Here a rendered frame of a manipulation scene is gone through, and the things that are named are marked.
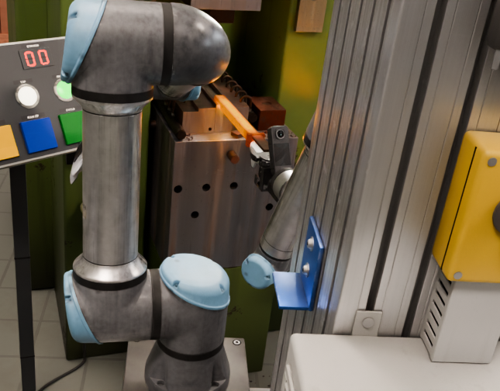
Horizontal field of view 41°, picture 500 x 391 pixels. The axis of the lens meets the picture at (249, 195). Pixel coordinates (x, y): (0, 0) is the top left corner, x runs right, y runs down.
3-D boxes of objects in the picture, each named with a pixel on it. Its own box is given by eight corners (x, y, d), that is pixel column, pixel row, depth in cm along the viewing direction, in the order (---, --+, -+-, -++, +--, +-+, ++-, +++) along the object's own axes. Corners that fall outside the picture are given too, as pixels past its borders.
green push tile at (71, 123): (94, 138, 169) (86, 109, 167) (68, 144, 164) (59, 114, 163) (91, 139, 170) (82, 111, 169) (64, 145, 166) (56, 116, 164)
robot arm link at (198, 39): (253, -2, 93) (195, 57, 141) (174, -7, 90) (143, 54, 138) (253, 82, 93) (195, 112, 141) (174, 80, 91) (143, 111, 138)
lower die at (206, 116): (246, 131, 201) (250, 104, 197) (181, 133, 194) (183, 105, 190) (206, 84, 236) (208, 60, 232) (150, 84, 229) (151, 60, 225)
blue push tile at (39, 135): (58, 147, 162) (49, 116, 162) (29, 154, 157) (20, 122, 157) (55, 148, 163) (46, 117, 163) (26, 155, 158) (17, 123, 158)
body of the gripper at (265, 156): (251, 181, 167) (269, 203, 157) (255, 149, 163) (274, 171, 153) (280, 179, 170) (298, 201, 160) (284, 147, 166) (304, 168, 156)
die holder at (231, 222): (279, 262, 222) (298, 137, 201) (166, 274, 209) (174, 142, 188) (227, 185, 268) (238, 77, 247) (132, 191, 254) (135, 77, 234)
